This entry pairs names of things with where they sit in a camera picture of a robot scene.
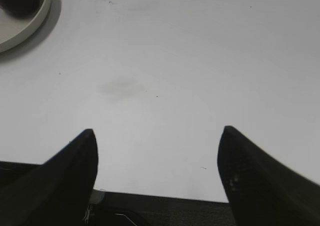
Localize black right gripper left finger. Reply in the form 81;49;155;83
0;129;98;226

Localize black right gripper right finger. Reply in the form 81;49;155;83
217;126;320;226

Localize beige round plate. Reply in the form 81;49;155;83
0;0;52;53

